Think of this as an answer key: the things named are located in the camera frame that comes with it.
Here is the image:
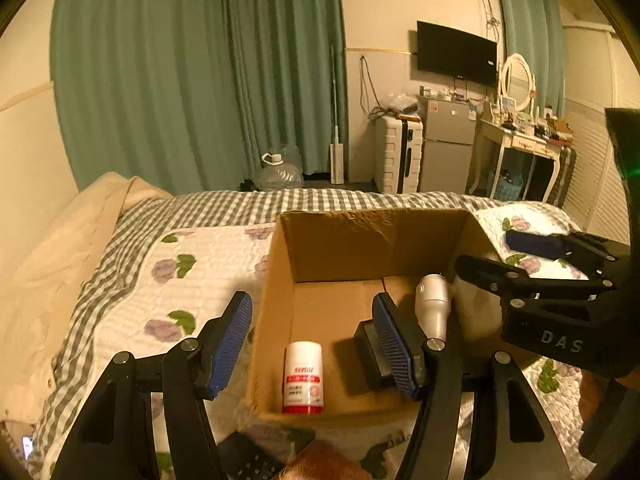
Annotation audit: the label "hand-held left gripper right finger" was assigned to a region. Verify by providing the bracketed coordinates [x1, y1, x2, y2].
[371, 292, 566, 480]

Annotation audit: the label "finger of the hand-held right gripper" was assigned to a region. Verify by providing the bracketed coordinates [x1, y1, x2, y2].
[454, 254, 610, 307]
[504, 230, 630, 282]

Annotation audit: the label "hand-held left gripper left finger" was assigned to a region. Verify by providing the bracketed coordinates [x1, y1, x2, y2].
[50, 290, 256, 480]

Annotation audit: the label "small black box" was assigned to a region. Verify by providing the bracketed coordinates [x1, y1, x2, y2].
[353, 319, 426, 392]

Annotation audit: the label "brown cardboard box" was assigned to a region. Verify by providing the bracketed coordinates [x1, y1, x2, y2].
[246, 207, 506, 423]

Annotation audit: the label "silver cone-shaped device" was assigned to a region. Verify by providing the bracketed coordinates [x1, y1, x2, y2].
[414, 273, 452, 341]

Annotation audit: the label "blue plastic basket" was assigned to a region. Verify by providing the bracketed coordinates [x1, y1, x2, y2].
[490, 167, 526, 200]

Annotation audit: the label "white bottle with red label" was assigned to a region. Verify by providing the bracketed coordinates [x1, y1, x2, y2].
[281, 341, 325, 416]

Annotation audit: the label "white dressing table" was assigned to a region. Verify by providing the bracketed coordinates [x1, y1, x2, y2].
[466, 119, 568, 205]

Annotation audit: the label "dark remote control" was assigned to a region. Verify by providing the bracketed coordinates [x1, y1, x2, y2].
[218, 431, 287, 480]

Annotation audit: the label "silver small refrigerator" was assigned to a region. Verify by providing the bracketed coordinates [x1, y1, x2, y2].
[419, 95, 477, 195]

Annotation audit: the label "brown leather item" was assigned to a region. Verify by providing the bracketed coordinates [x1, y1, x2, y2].
[280, 439, 373, 480]

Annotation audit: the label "floral quilted bed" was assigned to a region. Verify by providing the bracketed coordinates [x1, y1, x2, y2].
[27, 187, 573, 478]

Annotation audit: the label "white ribbed suitcase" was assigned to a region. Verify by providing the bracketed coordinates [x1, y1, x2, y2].
[374, 114, 426, 194]

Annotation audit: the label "white oval mirror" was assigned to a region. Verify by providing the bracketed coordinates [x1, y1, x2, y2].
[500, 53, 537, 113]

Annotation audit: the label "clear plastic water jug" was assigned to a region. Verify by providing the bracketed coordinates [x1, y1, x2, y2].
[252, 146, 306, 191]

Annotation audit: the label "beige blanket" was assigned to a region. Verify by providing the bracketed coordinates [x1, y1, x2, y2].
[0, 172, 173, 423]

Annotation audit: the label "clear plastic bag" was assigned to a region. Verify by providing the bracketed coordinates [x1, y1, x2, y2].
[384, 91, 417, 117]

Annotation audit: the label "narrow green curtain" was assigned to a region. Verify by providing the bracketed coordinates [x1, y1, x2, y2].
[492, 0, 567, 121]

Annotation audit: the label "wide green curtain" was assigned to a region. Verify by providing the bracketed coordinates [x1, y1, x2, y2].
[50, 0, 348, 193]

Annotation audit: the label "black wall television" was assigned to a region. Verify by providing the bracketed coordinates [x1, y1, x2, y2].
[416, 20, 499, 88]

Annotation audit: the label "hanging wall cables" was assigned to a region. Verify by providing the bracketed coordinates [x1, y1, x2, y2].
[359, 55, 383, 122]

